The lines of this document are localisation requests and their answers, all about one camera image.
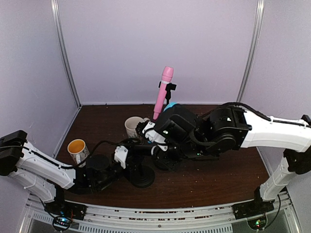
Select taped base microphone stand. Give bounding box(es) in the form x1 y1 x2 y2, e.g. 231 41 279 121
154 159 175 171

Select black microphone stand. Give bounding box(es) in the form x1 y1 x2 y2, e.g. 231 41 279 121
121 138 156 189
165 83 177 105

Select blue toy microphone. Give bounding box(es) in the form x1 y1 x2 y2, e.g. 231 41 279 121
163 102 177 112

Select pink toy microphone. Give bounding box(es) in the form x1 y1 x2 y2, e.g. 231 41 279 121
153 66 174 120

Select black toy microphone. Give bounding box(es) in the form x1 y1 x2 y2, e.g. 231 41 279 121
127 145 156 157

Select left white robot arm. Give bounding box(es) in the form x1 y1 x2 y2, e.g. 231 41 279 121
0 130 131 205

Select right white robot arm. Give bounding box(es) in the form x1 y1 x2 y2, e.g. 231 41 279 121
136 102 311 202

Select yellow inside cup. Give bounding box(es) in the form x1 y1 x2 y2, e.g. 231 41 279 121
67 139 90 164

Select white ceramic mug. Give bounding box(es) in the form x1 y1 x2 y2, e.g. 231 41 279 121
124 116 150 138

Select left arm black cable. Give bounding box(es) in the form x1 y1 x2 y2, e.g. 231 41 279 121
0 140 122 170

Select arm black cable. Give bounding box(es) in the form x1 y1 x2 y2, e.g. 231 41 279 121
0 140 122 170
199 101 311 128

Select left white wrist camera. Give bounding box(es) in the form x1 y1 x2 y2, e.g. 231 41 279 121
114 146 129 169

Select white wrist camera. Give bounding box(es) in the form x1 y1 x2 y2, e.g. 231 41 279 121
114 146 129 169
142 121 168 151

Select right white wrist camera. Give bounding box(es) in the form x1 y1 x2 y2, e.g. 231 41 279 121
142 121 168 151

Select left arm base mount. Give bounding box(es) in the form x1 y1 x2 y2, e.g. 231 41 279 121
42 186 87 233

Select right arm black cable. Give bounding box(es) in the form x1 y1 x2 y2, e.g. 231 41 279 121
199 101 311 128

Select front aluminium rail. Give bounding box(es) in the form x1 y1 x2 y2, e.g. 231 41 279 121
24 194 302 233

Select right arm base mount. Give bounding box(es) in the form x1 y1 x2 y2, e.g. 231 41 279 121
232 187 281 232

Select left aluminium frame post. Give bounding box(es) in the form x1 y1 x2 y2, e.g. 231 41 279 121
51 0 82 108

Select aluminium frame post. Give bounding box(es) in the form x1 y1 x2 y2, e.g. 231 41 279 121
236 0 265 102
51 0 82 108

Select right aluminium frame post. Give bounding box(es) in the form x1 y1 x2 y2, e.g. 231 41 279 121
236 0 265 102

